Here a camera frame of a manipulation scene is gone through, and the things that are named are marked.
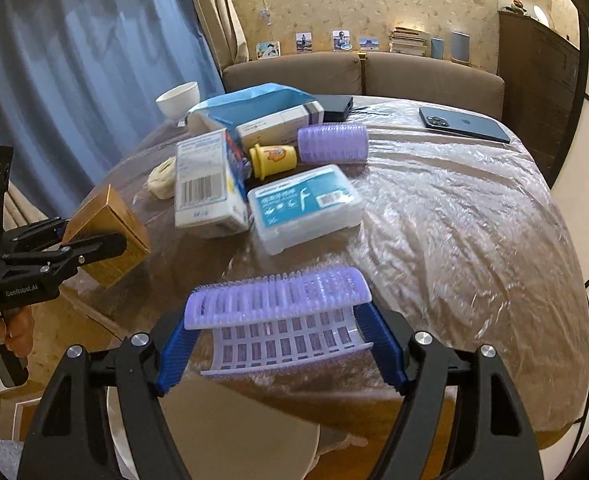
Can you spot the clear floss pick box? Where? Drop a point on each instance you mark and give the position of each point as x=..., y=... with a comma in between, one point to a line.
x=294, y=210

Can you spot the blue white tissue pack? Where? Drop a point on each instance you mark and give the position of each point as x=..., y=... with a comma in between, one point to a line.
x=210, y=197

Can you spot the blue curtain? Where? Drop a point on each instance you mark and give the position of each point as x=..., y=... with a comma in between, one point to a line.
x=79, y=81

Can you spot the stack of books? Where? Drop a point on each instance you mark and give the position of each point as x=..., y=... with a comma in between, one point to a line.
x=409, y=41

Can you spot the brown fabric sofa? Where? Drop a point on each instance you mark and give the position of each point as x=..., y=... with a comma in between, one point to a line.
x=388, y=75

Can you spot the blue white drawstring bag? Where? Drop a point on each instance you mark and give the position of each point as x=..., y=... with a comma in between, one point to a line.
x=232, y=109

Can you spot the beige curtain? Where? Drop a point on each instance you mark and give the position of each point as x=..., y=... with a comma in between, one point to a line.
x=224, y=33

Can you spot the dark blue smartphone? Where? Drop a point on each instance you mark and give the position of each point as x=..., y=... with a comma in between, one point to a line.
x=465, y=124

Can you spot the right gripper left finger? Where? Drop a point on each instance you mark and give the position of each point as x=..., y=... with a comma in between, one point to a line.
x=70, y=436

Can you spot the grey speaker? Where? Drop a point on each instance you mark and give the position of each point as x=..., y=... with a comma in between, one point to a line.
x=460, y=47

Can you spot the dark wooden dresser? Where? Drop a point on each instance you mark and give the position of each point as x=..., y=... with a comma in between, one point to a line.
x=540, y=70

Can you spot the purple cylindrical hair roller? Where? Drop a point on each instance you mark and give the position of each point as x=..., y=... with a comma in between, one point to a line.
x=333, y=144

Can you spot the crumpled beige paper ball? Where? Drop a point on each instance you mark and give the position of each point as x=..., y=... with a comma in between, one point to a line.
x=161, y=180

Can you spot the brown cardboard box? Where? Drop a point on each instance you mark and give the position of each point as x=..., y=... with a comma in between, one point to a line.
x=115, y=240

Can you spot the white ceramic footed bowl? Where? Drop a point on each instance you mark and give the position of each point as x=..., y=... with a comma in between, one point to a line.
x=176, y=103

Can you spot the white long medicine box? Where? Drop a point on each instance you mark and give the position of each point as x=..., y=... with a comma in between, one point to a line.
x=280, y=128

